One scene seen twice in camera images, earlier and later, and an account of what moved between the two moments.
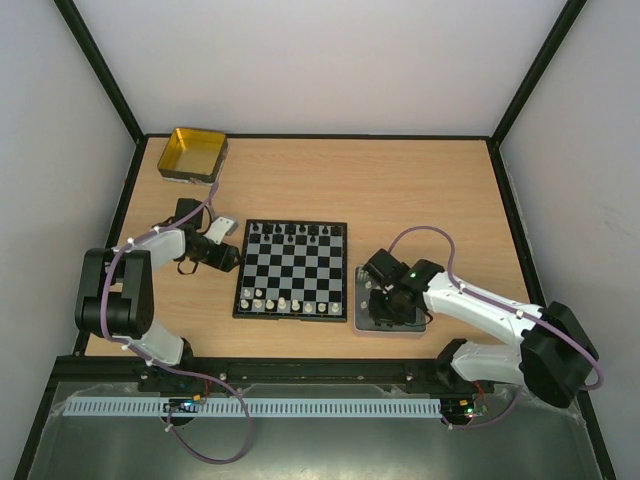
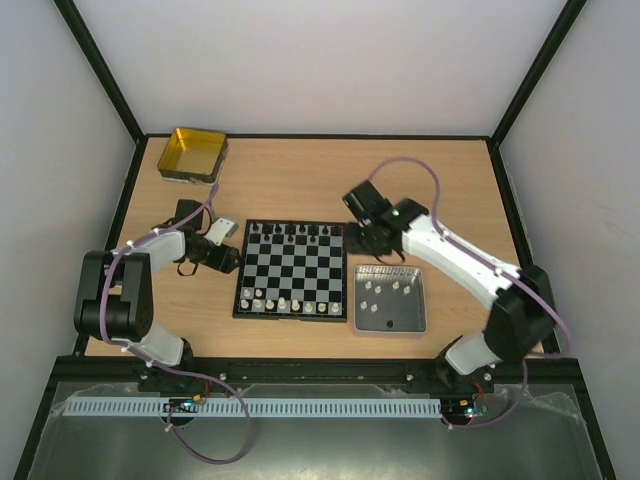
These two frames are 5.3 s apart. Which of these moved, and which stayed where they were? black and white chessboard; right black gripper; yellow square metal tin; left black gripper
Moved: right black gripper
Stayed: left black gripper; black and white chessboard; yellow square metal tin
